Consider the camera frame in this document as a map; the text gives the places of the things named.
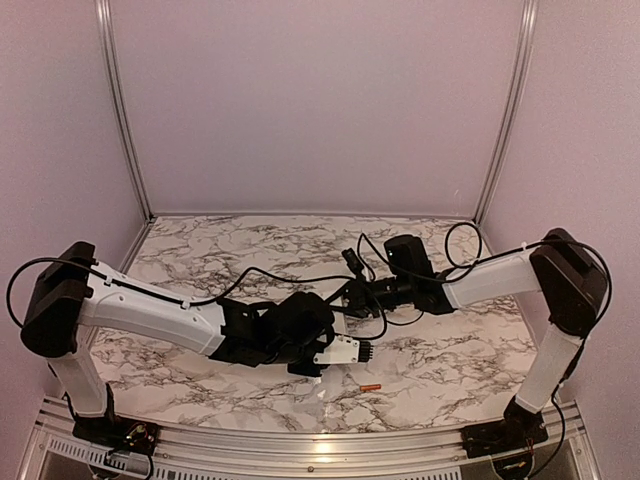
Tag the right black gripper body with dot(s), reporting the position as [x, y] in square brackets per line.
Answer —
[365, 303]

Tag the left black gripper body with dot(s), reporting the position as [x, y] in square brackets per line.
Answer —
[309, 373]

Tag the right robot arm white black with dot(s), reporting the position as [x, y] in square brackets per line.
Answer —
[572, 277]

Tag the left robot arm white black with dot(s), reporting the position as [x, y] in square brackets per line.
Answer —
[77, 290]

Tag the orange AAA battery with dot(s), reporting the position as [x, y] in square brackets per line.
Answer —
[370, 387]

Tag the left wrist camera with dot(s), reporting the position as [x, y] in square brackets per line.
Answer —
[365, 351]

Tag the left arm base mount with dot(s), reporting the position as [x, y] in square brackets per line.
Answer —
[118, 432]

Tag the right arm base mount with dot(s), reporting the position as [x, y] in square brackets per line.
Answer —
[519, 428]

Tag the front aluminium frame rail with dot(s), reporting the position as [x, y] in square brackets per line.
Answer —
[185, 452]

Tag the right aluminium frame post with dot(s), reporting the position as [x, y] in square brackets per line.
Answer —
[515, 92]

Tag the aluminium frame post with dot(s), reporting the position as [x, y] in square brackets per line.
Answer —
[515, 92]
[109, 49]

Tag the left aluminium frame post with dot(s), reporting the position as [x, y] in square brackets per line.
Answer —
[109, 49]

